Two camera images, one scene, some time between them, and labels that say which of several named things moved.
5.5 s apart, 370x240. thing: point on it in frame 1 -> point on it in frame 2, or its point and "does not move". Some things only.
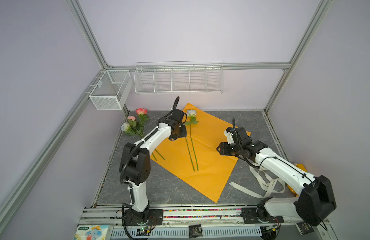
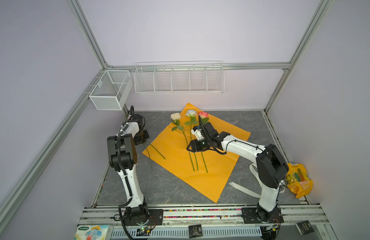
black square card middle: x=195 y=231 does not move
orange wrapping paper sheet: x=193 y=158 does not move
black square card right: x=303 y=227 does not move
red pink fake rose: x=143 y=120 -> x=204 y=116
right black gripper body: x=230 y=149 -> x=202 y=145
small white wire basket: x=111 y=91 does not move
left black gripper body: x=181 y=132 -> x=141 y=136
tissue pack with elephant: x=102 y=232 does not move
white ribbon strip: x=269 y=183 does not move
